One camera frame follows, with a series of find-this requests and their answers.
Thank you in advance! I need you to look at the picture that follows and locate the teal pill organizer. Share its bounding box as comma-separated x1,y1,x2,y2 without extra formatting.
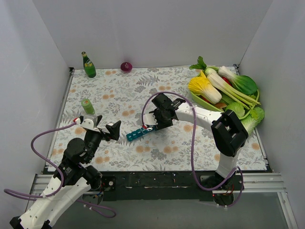
126,125,154,142

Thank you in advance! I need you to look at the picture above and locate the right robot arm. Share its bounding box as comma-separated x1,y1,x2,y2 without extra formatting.
142,92,249,191

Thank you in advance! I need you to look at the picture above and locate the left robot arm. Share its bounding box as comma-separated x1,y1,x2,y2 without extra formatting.
5,114,121,229

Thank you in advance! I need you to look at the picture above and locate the green can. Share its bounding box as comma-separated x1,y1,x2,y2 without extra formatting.
81,99,95,115

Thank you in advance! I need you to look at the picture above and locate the floral table mat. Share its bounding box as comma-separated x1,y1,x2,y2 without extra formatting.
46,67,267,172

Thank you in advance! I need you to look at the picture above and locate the yellow napa cabbage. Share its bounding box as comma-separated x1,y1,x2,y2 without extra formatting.
188,71,222,104

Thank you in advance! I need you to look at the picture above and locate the green glass bottle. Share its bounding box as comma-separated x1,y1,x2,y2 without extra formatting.
81,52,96,78

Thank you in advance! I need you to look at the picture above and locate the purple onion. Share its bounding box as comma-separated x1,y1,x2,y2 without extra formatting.
120,62,133,73

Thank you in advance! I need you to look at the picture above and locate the parsley leaf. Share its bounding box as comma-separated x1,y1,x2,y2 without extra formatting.
189,56,207,70

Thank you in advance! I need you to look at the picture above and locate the green basket tray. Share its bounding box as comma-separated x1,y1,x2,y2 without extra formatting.
191,92,223,112

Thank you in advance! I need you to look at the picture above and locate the red pepper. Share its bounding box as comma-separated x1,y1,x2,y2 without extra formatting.
221,76,232,86

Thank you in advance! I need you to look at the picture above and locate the bok choy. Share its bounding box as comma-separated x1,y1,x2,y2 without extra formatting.
218,66,258,95

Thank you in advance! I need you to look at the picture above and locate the green lettuce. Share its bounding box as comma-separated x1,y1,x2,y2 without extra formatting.
220,94,264,120

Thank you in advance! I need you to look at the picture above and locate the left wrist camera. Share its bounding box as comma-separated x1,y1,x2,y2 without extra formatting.
80,114,99,132

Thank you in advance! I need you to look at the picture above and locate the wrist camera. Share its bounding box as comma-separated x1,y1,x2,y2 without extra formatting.
80,114,99,132
142,113,158,126

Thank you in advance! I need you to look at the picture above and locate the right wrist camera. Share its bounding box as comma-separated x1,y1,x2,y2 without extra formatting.
142,113,158,126

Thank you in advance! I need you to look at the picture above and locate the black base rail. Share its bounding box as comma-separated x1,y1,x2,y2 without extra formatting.
74,170,244,201

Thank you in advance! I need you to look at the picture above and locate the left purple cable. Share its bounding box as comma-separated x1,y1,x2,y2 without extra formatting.
3,117,117,219

